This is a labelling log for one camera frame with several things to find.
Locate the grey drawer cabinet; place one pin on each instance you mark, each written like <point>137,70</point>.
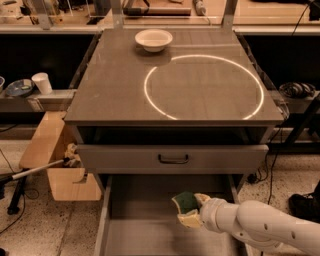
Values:
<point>200,90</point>

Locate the green scrubbing sponge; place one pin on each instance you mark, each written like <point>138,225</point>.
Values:
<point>185,202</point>

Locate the white paper cup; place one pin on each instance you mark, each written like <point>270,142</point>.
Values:
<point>42,82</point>

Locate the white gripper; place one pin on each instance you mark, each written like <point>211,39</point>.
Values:
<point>209,212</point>

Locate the open grey middle drawer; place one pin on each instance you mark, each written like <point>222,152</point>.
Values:
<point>139,218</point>

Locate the top drawer with black handle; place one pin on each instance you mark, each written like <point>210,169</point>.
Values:
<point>172,159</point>

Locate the grey side shelf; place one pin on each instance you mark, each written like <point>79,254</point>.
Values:
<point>57,100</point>

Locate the black shoe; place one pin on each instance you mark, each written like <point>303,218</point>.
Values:
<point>306,206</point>

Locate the blue plate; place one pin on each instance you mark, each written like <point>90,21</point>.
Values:
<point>20,88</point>

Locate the metal pole with black stand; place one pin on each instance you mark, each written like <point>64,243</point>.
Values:
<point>21,178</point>

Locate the white paper bowl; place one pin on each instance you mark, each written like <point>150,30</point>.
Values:
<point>153,40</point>

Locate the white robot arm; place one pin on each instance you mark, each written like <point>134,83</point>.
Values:
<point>252,222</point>

